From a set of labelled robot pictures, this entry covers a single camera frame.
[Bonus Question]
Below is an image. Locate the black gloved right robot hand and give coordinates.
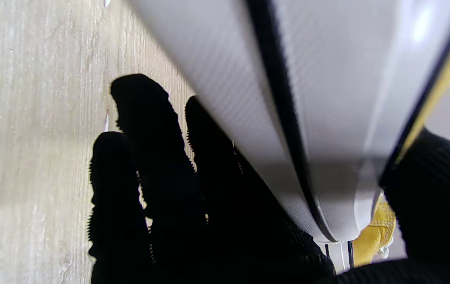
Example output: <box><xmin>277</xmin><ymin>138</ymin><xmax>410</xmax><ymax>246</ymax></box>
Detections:
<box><xmin>88</xmin><ymin>74</ymin><xmax>450</xmax><ymax>284</ymax></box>

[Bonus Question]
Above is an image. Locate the yellow canvas sneaker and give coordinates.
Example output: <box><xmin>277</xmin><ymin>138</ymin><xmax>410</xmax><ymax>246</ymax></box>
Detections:
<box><xmin>352</xmin><ymin>194</ymin><xmax>397</xmax><ymax>267</ymax></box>
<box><xmin>128</xmin><ymin>0</ymin><xmax>450</xmax><ymax>243</ymax></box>

